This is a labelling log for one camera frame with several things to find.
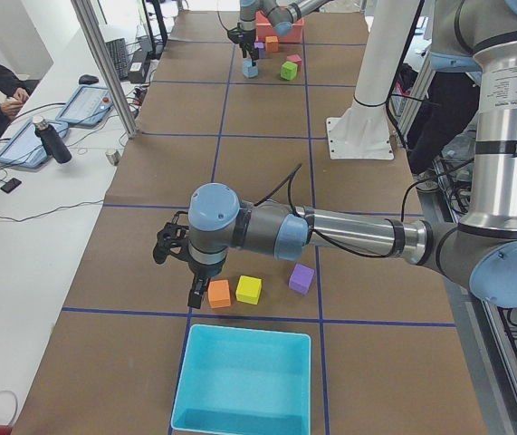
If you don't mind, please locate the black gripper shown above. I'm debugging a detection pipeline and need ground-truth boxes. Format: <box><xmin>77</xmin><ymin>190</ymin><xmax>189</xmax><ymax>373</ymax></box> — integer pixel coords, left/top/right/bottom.
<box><xmin>239</xmin><ymin>32</ymin><xmax>259</xmax><ymax>66</ymax></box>
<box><xmin>187</xmin><ymin>262</ymin><xmax>222</xmax><ymax>309</ymax></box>

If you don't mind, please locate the light blue foam block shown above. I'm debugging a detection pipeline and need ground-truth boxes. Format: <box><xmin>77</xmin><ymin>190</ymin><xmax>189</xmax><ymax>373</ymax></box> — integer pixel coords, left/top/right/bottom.
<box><xmin>242</xmin><ymin>61</ymin><xmax>259</xmax><ymax>79</ymax></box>

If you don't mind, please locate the purple block near pink tray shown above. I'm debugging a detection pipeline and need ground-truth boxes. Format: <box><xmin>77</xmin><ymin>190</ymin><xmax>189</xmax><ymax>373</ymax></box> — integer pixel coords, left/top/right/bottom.
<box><xmin>254</xmin><ymin>41</ymin><xmax>266</xmax><ymax>59</ymax></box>

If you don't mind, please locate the orange block near bin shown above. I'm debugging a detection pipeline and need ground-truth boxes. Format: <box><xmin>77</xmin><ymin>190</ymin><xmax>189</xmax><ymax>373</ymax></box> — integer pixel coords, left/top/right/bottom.
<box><xmin>208</xmin><ymin>280</ymin><xmax>232</xmax><ymax>309</ymax></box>

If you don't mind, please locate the orange block near pink tray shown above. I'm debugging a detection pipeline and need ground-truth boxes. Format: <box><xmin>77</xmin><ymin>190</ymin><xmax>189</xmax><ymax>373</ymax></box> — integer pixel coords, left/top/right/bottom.
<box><xmin>264</xmin><ymin>35</ymin><xmax>279</xmax><ymax>53</ymax></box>

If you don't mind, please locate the pink plastic tray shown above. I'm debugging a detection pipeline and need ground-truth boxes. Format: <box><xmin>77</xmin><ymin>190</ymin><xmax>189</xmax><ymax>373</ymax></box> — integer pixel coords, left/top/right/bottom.
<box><xmin>256</xmin><ymin>11</ymin><xmax>304</xmax><ymax>44</ymax></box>

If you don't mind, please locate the green foam block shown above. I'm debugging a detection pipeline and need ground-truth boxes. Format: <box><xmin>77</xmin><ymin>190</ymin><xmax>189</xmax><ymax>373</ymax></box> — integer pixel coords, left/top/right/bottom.
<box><xmin>280</xmin><ymin>61</ymin><xmax>299</xmax><ymax>81</ymax></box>

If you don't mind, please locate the magenta block near pink tray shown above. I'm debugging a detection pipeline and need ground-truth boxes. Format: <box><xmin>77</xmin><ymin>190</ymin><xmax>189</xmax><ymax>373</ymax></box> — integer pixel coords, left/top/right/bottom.
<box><xmin>286</xmin><ymin>54</ymin><xmax>302</xmax><ymax>70</ymax></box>

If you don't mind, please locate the yellow foam block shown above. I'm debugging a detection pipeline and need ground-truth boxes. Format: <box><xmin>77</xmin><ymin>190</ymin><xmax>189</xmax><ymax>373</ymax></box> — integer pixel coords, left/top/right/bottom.
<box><xmin>235</xmin><ymin>275</ymin><xmax>263</xmax><ymax>305</ymax></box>

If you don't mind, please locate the dark purple block near bin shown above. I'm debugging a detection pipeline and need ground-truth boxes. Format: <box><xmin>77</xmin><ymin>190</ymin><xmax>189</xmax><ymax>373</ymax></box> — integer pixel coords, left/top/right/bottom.
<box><xmin>289</xmin><ymin>264</ymin><xmax>315</xmax><ymax>295</ymax></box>

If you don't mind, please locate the blue plastic bin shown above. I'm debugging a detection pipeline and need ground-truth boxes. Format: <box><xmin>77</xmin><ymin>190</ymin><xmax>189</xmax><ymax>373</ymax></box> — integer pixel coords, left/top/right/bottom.
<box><xmin>171</xmin><ymin>324</ymin><xmax>311</xmax><ymax>434</ymax></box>

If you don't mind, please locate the black keyboard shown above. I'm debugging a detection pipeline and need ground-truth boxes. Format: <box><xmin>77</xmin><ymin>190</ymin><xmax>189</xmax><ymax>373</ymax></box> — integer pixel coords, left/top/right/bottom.
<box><xmin>105</xmin><ymin>38</ymin><xmax>129</xmax><ymax>81</ymax></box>

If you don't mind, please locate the small metal cylinder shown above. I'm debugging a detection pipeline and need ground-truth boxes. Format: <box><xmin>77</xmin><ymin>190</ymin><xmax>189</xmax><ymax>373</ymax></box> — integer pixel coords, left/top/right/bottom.
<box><xmin>105</xmin><ymin>149</ymin><xmax>120</xmax><ymax>166</ymax></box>

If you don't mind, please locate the black computer mouse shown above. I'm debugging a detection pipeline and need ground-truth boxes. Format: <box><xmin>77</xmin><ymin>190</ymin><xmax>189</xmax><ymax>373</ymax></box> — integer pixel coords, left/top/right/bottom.
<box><xmin>78</xmin><ymin>74</ymin><xmax>100</xmax><ymax>85</ymax></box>

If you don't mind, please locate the teach pendant far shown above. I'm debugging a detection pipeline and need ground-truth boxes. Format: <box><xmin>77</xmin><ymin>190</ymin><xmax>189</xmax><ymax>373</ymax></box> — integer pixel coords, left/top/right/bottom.
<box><xmin>56</xmin><ymin>85</ymin><xmax>113</xmax><ymax>128</ymax></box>

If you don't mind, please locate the teach pendant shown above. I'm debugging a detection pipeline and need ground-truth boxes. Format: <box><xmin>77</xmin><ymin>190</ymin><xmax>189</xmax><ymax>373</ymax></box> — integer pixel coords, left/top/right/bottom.
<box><xmin>0</xmin><ymin>119</ymin><xmax>72</xmax><ymax>169</ymax></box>
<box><xmin>56</xmin><ymin>85</ymin><xmax>113</xmax><ymax>128</ymax></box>

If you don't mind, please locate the black water bottle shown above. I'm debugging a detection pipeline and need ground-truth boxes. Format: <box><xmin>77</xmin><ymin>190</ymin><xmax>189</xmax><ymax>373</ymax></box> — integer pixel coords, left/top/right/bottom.
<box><xmin>32</xmin><ymin>115</ymin><xmax>72</xmax><ymax>164</ymax></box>

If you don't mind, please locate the black smartphone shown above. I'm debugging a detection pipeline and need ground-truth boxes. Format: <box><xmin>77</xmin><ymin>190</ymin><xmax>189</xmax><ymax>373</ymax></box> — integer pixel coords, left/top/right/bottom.
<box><xmin>0</xmin><ymin>178</ymin><xmax>22</xmax><ymax>194</ymax></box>

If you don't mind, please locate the teach pendant near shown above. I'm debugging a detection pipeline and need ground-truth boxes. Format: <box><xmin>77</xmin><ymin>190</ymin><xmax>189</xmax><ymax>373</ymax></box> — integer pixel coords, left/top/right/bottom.
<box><xmin>0</xmin><ymin>119</ymin><xmax>72</xmax><ymax>169</ymax></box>

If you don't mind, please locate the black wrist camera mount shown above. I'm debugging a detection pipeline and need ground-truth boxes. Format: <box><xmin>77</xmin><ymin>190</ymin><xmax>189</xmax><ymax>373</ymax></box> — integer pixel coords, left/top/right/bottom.
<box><xmin>153</xmin><ymin>210</ymin><xmax>190</xmax><ymax>265</ymax></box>
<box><xmin>226</xmin><ymin>27</ymin><xmax>242</xmax><ymax>44</ymax></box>

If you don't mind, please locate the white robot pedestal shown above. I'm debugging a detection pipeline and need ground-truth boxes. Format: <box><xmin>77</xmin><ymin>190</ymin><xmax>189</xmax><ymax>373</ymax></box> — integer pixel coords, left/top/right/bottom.
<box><xmin>326</xmin><ymin>0</ymin><xmax>423</xmax><ymax>160</ymax></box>

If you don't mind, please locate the aluminium frame post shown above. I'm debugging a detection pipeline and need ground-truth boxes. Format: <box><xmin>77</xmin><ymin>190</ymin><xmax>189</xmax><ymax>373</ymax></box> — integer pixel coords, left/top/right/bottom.
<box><xmin>71</xmin><ymin>0</ymin><xmax>138</xmax><ymax>140</ymax></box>

